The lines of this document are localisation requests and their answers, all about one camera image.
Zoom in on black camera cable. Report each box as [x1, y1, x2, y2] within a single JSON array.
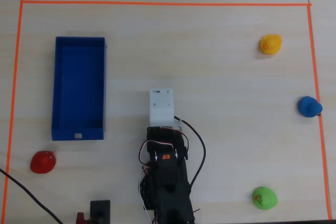
[[173, 115, 207, 194]]

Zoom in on orange tape strip beside box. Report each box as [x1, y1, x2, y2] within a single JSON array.
[[1, 0, 25, 224]]

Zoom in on orange tape strip beside blue duck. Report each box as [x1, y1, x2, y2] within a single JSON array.
[[307, 5, 333, 221]]

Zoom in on thick black cable on table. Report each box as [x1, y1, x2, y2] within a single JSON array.
[[0, 168, 64, 224]]

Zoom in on red white wrist servo wire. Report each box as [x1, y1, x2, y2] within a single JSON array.
[[138, 126, 190, 167]]

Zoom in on long horizontal orange tape strip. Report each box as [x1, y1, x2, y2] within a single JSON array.
[[20, 0, 313, 7]]

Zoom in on white camera housing box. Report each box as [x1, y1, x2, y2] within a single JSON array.
[[149, 88, 184, 131]]

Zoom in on blue rubber duck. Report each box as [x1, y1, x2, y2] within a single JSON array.
[[297, 95, 323, 118]]

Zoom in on yellow rubber duck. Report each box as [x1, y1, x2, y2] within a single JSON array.
[[259, 34, 283, 55]]

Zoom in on blue rectangular plastic box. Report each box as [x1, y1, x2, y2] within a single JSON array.
[[51, 36, 108, 141]]

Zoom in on black table clamp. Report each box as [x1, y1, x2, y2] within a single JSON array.
[[89, 199, 111, 224]]

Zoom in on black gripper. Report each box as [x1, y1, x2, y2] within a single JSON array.
[[146, 126, 190, 160]]

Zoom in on red white elbow servo wire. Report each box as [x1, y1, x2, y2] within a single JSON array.
[[137, 165, 156, 224]]

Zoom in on green rubber duck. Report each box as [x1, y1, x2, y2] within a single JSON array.
[[251, 186, 278, 211]]

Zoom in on red rubber duck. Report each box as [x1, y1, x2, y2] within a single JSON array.
[[29, 151, 57, 174]]

